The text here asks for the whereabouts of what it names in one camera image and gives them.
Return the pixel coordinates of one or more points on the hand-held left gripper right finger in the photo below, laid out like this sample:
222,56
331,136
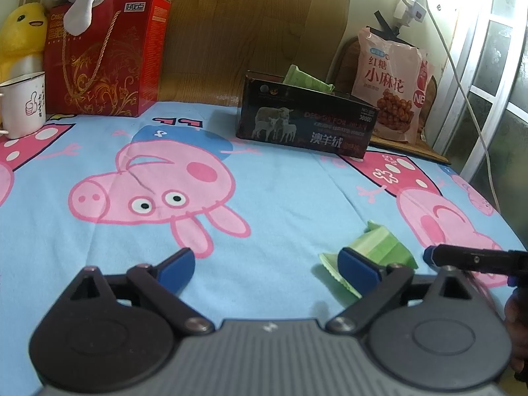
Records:
354,272

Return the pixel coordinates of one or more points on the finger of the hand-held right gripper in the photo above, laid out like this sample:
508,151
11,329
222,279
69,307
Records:
462,258

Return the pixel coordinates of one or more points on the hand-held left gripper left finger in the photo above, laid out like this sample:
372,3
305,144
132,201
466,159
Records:
179,270

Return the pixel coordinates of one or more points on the ribbed light green snack packet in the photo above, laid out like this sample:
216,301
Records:
383,243

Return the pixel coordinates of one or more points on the black cardboard box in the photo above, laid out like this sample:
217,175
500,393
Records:
288,111

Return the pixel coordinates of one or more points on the matte light green snack packet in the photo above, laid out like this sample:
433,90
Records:
305,78

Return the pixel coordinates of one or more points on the printed blanket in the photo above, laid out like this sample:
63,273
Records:
268,198

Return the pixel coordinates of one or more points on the pink snack bag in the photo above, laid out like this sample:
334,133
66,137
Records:
392,74

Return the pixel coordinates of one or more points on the red gift box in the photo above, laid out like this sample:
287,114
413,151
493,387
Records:
123,57

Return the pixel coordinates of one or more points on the white enamel mug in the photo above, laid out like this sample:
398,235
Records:
20,107

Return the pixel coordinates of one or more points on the yellow duck plush toy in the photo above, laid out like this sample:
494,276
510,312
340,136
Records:
24,29

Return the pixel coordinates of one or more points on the white window frame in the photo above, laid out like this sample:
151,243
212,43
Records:
470,49

